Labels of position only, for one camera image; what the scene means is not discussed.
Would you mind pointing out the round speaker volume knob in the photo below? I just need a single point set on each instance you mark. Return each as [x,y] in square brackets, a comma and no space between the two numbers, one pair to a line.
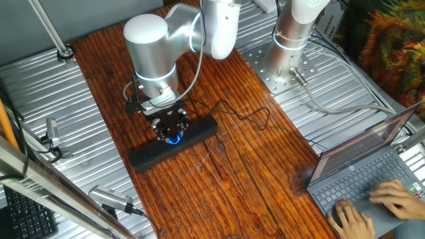
[174,141]

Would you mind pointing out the white plastic box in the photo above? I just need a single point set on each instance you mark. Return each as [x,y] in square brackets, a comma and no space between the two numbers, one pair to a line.
[265,5]

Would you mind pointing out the printed cardboard box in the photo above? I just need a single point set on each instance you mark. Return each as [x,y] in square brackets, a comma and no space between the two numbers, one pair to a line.
[328,20]

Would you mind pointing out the aluminium frame bar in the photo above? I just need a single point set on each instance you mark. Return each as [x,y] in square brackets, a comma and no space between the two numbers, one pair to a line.
[50,189]

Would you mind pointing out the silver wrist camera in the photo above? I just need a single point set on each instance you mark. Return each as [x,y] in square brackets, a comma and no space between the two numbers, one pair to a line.
[152,107]

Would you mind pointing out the grey-blue trouser leg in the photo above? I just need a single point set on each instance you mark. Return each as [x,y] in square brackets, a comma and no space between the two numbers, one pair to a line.
[411,230]

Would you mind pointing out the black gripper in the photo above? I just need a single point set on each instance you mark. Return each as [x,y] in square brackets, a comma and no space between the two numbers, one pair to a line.
[171,121]

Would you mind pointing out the small grey bracket camera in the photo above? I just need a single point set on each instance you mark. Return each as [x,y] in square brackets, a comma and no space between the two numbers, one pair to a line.
[52,131]

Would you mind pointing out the dark grey laptop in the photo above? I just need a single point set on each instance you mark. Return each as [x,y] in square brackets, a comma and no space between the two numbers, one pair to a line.
[358,149]

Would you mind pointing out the black computer keyboard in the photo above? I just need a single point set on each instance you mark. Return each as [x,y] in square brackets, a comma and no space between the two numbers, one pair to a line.
[26,219]

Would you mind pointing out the person's left hand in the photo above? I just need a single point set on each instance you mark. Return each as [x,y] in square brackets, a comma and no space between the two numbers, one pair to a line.
[355,227]

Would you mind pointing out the person's right hand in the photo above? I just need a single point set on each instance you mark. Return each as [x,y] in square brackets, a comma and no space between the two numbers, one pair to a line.
[405,204]

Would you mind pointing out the silver robot mounting plate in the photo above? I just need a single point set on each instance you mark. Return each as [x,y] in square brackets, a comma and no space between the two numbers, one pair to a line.
[265,76]

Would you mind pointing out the black speaker bar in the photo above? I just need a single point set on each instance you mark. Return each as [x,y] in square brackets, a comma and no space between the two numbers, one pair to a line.
[149,156]

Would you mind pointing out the silver white depth camera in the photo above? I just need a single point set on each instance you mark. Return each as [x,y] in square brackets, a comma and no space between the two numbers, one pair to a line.
[109,196]

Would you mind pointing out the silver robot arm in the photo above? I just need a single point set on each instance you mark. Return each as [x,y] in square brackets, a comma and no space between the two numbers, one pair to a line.
[149,46]

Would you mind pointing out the silver metal pole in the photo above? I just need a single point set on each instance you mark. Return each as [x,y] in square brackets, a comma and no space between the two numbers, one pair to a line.
[50,30]

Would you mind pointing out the orange pole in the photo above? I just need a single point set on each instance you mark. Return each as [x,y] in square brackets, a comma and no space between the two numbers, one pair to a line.
[7,127]

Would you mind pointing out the colourful patterned fabric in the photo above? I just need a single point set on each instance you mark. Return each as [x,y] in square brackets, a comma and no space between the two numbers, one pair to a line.
[391,49]

